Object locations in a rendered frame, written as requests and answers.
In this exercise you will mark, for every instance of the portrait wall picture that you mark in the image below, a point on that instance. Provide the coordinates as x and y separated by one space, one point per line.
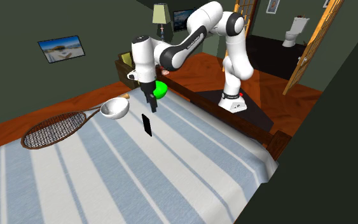
272 6

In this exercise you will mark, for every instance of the table lamp with pale shade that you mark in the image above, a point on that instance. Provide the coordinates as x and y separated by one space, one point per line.
161 15

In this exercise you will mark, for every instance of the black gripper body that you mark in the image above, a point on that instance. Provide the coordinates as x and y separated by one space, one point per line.
148 91

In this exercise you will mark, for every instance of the white toilet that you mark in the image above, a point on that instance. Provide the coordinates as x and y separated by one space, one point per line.
293 31

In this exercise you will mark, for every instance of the black robot stand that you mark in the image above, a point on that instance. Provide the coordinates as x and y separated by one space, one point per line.
247 110

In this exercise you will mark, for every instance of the brown tennis racket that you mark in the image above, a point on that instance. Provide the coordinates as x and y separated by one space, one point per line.
54 128

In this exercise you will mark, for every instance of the dark brown armchair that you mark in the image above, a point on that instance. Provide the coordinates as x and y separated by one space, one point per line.
124 69

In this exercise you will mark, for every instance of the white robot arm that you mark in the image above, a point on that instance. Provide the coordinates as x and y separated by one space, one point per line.
233 59

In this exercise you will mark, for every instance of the black phone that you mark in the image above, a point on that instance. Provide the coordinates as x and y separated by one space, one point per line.
146 124

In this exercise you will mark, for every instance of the beach landscape wall picture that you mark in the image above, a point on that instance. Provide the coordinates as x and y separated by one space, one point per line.
61 48

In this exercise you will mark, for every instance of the white bowl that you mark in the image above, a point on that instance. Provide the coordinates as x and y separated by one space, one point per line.
114 108

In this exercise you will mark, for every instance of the striped blue white bed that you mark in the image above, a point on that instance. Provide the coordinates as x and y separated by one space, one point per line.
141 173

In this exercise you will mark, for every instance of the dark framed wall picture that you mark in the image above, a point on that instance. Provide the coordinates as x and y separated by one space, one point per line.
181 19

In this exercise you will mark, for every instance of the orange wooden lattice door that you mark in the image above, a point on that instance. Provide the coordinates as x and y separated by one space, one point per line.
243 15

